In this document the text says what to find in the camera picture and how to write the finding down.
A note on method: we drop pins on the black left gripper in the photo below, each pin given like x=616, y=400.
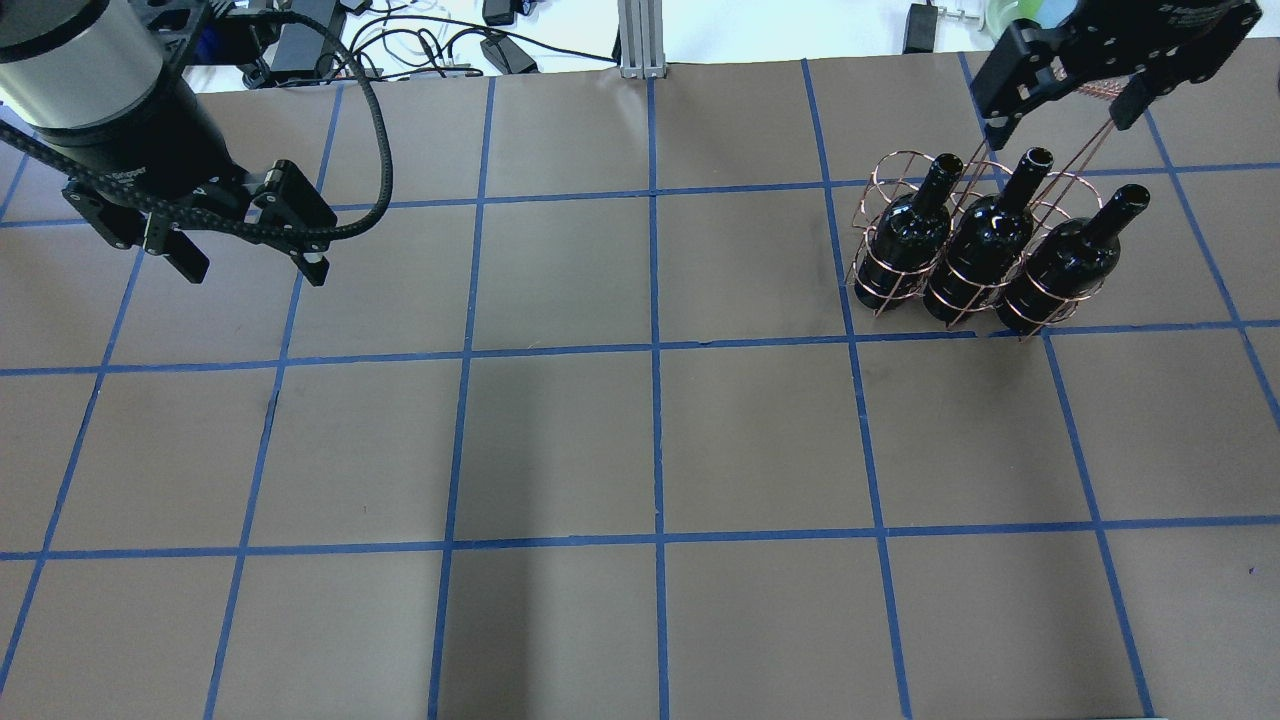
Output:
x=150, y=130

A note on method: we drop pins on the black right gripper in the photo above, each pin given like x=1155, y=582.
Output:
x=1180, y=35

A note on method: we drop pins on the dark glass wine bottle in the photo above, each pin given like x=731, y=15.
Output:
x=988, y=241

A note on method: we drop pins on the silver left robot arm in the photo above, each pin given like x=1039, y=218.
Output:
x=101, y=82

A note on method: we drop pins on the dark wine bottle in basket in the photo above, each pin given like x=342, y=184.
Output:
x=908, y=239

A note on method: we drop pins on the black power adapter brick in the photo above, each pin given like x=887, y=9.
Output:
x=300, y=52

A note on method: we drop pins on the copper wire wine basket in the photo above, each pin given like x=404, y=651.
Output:
x=1030, y=253

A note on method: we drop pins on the aluminium frame post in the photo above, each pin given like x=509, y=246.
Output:
x=640, y=32

